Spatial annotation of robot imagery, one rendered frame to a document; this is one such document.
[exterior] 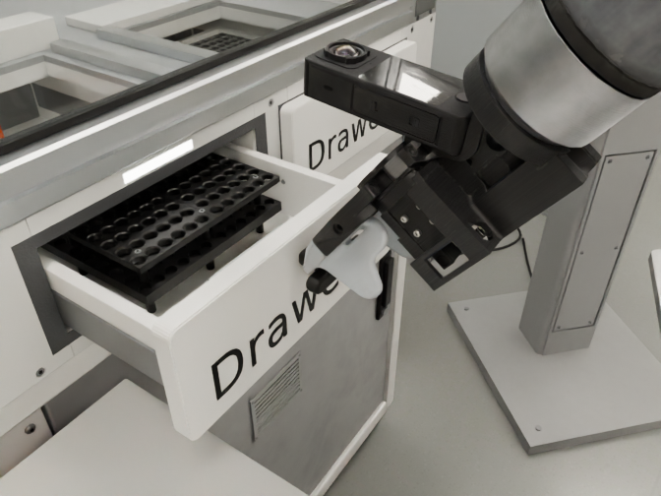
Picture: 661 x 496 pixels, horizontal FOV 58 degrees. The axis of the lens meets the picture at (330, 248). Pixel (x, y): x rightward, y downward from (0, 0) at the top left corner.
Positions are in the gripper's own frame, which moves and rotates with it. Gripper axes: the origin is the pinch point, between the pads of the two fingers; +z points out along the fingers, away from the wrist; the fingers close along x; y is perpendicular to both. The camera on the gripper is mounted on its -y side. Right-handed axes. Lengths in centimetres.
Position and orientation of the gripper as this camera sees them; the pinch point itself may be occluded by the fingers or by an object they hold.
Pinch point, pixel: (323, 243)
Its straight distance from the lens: 46.2
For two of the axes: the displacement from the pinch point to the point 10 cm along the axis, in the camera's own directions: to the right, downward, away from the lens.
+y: 6.7, 7.4, -0.2
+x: 5.6, -4.9, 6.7
